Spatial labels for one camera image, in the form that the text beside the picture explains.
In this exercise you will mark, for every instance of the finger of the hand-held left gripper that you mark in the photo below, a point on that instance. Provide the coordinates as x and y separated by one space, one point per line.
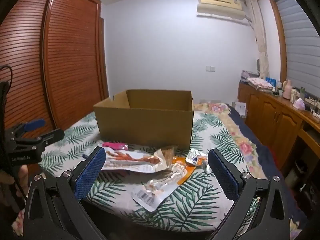
51 135
35 124

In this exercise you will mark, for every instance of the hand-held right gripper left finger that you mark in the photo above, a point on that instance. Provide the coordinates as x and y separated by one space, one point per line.
91 172

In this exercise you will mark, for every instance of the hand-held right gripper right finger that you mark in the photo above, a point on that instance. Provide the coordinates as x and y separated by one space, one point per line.
222 175

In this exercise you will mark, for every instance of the silver snack packet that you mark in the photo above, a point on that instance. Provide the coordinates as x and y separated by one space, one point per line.
193 158

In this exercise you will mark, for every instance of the pink snack packet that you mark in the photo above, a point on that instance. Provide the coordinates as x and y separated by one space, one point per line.
113 145

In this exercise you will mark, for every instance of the white orange snack packet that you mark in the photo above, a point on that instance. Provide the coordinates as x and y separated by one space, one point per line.
125 158

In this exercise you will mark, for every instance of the tan snack packet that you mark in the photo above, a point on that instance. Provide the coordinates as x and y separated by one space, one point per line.
167 153

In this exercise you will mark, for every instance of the clear barcode snack packet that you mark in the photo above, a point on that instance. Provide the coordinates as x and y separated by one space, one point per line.
150 197

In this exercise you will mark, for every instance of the brown cardboard box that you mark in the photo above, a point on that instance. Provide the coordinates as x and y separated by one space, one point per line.
145 125

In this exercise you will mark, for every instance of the person's left hand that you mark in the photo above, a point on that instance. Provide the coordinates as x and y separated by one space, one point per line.
24 180

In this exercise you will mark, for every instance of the leaf print blanket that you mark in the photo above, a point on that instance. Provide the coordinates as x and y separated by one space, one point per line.
200 140

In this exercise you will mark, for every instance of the navy bed sheet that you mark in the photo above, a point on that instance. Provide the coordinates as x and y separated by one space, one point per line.
265 155

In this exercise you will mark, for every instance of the white paper bag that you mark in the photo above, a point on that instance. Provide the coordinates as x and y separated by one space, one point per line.
238 108

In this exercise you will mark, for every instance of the wooden cabinet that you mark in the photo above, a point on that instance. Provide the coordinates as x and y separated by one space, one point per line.
270 115

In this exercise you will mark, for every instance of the brown slatted wardrobe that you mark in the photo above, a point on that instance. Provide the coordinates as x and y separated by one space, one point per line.
70 55

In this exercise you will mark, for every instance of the folded floral cloth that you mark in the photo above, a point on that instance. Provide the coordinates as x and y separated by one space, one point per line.
260 83

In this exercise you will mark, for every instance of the purple patterned bag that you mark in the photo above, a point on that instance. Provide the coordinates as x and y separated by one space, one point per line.
248 74

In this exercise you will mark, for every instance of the purple tissue pack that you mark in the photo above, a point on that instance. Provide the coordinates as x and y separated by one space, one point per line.
299 104

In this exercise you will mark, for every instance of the blue box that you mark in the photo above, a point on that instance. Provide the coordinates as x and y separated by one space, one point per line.
270 81

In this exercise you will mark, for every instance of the pink bottle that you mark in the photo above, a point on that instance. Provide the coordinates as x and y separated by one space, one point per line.
287 90

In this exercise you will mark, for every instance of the white power strip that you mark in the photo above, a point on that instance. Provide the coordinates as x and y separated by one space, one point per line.
311 102

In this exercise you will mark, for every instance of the small white fan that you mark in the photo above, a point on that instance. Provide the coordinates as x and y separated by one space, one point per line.
257 65

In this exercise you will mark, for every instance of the pale floral curtain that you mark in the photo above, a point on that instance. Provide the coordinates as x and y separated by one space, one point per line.
261 42

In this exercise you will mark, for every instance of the grey window blind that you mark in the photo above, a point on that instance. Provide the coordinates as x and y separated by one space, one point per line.
300 55

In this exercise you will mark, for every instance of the white wall socket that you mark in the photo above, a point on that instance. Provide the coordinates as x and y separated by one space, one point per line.
210 68

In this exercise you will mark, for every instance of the wall air conditioner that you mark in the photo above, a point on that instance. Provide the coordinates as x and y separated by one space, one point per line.
220 7

